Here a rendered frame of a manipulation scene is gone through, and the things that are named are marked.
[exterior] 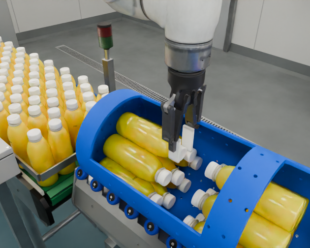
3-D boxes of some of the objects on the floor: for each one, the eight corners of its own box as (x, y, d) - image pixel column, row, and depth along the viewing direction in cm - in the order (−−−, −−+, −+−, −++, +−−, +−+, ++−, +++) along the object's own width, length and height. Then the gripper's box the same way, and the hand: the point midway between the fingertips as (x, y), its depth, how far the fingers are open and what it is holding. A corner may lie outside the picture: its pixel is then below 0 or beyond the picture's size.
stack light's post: (122, 214, 194) (107, 61, 130) (118, 211, 196) (101, 59, 132) (127, 211, 196) (113, 58, 133) (122, 207, 198) (108, 56, 135)
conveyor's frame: (82, 325, 141) (40, 205, 89) (-46, 170, 228) (-105, 64, 176) (147, 254, 170) (144, 134, 118) (13, 141, 258) (-23, 44, 206)
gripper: (174, 86, 49) (170, 182, 63) (226, 56, 60) (212, 143, 74) (142, 74, 53) (144, 166, 67) (196, 48, 64) (188, 132, 78)
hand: (181, 144), depth 69 cm, fingers open, 4 cm apart
